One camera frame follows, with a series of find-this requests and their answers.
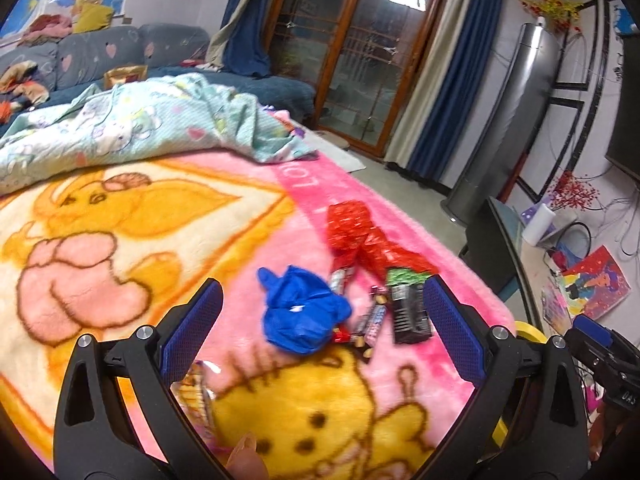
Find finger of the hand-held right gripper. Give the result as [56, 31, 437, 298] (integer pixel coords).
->
[574, 314, 626, 356]
[565, 329, 608, 373]

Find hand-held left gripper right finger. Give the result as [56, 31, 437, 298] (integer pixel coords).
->
[415, 277, 590, 480]

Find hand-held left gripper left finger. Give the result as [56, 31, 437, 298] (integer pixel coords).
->
[52, 277, 236, 480]

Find black packet with green edge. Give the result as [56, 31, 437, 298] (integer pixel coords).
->
[385, 267, 433, 345]

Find yellow round bin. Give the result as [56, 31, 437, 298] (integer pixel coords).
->
[492, 320, 548, 448]

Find striped candy bar wrapper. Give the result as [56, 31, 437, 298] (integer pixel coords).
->
[350, 285, 388, 361]

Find blue plastic bag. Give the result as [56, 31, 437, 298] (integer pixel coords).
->
[257, 265, 353, 356]

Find red white candy wrapper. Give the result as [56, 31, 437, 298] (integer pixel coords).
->
[330, 267, 356, 296]

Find red cellophane wrapper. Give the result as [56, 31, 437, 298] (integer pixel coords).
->
[327, 200, 438, 286]

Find person's left hand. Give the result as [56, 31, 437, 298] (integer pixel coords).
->
[227, 432, 271, 480]

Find colourful cartoon picture book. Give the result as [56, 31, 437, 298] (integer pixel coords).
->
[562, 245, 632, 321]

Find colourful paint set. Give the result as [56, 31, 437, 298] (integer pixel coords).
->
[540, 277, 573, 326]

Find black glass television stand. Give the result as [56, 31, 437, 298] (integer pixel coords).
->
[459, 196, 576, 341]

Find pink printed blanket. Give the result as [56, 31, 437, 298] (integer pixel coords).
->
[0, 147, 516, 480]

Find white floor mat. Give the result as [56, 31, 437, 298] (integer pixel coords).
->
[312, 135, 368, 173]

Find black television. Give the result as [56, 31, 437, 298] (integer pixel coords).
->
[605, 35, 640, 181]

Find silver tower air conditioner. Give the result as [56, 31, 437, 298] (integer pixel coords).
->
[440, 21, 561, 223]

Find light blue printed quilt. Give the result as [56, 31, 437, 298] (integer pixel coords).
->
[0, 72, 321, 196]

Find blue and beige curtain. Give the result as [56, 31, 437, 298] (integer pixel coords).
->
[207, 0, 281, 78]
[385, 0, 511, 181]

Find gold box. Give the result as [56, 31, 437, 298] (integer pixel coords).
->
[103, 64, 147, 88]

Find blue sofa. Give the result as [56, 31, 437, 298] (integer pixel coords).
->
[0, 24, 316, 126]

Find wooden framed glass door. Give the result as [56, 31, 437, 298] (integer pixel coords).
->
[262, 0, 461, 156]

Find crumpled clothes on sofa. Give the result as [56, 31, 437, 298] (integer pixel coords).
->
[0, 60, 51, 121]

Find yellow and red flower decoration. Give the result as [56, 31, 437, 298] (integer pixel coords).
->
[512, 0, 583, 33]

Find pile of clothes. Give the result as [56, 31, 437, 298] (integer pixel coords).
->
[20, 12, 73, 46]

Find black handled basket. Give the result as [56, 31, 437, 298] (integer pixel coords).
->
[545, 222, 593, 268]

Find blue flower wall sticker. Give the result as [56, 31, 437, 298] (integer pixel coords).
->
[612, 5, 636, 36]

